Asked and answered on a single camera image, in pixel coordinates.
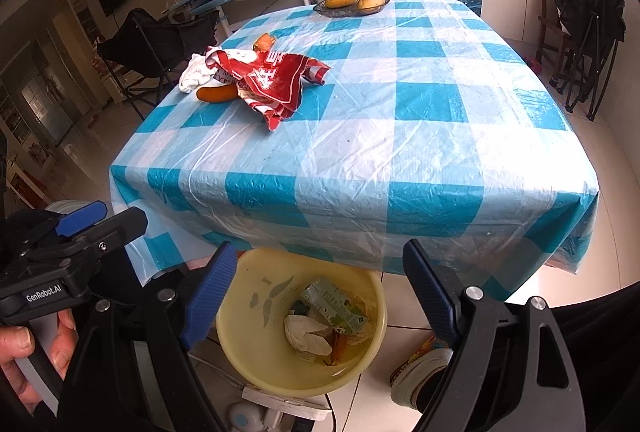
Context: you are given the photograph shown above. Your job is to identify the glass door cabinet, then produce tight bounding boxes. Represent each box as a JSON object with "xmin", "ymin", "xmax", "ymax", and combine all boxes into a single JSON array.
[{"xmin": 19, "ymin": 39, "xmax": 83, "ymax": 148}]

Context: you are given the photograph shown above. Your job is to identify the black folding chair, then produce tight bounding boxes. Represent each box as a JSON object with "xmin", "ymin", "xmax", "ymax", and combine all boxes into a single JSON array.
[{"xmin": 552, "ymin": 0, "xmax": 627, "ymax": 122}]

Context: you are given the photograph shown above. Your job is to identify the person's dark trousers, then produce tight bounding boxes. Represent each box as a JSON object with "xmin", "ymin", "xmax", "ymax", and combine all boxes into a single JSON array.
[{"xmin": 505, "ymin": 279, "xmax": 640, "ymax": 432}]

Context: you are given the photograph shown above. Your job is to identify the blue white checkered tablecloth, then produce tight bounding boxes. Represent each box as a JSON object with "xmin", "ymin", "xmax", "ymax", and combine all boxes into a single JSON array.
[{"xmin": 109, "ymin": 0, "xmax": 601, "ymax": 288}]

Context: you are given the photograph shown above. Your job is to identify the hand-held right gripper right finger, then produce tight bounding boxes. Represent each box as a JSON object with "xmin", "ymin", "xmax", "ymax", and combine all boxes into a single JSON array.
[{"xmin": 401, "ymin": 238, "xmax": 576, "ymax": 432}]

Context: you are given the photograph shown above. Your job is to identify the green milk carton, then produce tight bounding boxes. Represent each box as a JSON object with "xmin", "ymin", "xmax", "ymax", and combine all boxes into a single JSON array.
[{"xmin": 300, "ymin": 277, "xmax": 370, "ymax": 330}]

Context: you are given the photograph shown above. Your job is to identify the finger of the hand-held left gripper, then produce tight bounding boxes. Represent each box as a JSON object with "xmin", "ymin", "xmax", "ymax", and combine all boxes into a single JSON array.
[
  {"xmin": 55, "ymin": 200, "xmax": 109, "ymax": 238},
  {"xmin": 69, "ymin": 207, "xmax": 149, "ymax": 263}
]

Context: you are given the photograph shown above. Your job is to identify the dark glass fruit bowl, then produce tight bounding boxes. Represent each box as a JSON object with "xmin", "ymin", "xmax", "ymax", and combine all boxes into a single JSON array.
[{"xmin": 313, "ymin": 0, "xmax": 392, "ymax": 19}]

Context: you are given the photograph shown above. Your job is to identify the red snack bag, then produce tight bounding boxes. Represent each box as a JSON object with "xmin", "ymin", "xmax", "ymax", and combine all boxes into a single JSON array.
[{"xmin": 207, "ymin": 46, "xmax": 332, "ymax": 133}]

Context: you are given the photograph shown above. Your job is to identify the dark wooden chair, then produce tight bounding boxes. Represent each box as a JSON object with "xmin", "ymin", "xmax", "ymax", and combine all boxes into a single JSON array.
[{"xmin": 531, "ymin": 0, "xmax": 576, "ymax": 85}]

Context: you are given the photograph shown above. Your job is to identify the round white device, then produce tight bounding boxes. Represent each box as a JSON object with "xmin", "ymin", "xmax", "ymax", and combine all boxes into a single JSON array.
[{"xmin": 227, "ymin": 402, "xmax": 266, "ymax": 432}]

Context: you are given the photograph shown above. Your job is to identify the white power strip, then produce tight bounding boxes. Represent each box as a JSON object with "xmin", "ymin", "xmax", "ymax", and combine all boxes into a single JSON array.
[{"xmin": 241, "ymin": 384, "xmax": 333, "ymax": 423}]

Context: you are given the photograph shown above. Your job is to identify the black camping chair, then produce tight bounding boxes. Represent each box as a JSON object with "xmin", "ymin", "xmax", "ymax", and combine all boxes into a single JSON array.
[{"xmin": 96, "ymin": 7, "xmax": 221, "ymax": 122}]

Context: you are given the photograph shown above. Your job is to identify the colourful knit sneaker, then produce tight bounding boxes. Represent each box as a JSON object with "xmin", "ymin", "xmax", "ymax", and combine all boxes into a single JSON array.
[{"xmin": 390, "ymin": 336, "xmax": 456, "ymax": 413}]

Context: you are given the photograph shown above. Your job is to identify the yellow plastic basin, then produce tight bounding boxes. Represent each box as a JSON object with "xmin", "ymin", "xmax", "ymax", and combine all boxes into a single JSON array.
[{"xmin": 216, "ymin": 248, "xmax": 388, "ymax": 397}]

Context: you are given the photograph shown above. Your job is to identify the long orange food scrap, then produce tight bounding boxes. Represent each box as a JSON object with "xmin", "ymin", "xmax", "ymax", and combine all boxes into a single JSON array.
[{"xmin": 196, "ymin": 84, "xmax": 242, "ymax": 104}]

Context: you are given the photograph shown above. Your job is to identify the white tissue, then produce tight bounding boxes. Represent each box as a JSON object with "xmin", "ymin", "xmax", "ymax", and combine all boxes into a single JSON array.
[
  {"xmin": 179, "ymin": 52, "xmax": 221, "ymax": 94},
  {"xmin": 284, "ymin": 314, "xmax": 333, "ymax": 358}
]

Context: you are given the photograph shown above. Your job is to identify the person's left hand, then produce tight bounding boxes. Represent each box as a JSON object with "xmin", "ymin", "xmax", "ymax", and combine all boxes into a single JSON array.
[{"xmin": 0, "ymin": 308, "xmax": 79, "ymax": 415}]

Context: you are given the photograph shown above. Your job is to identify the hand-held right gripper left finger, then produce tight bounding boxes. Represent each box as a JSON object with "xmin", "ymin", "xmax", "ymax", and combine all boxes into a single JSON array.
[{"xmin": 55, "ymin": 241, "xmax": 240, "ymax": 432}]

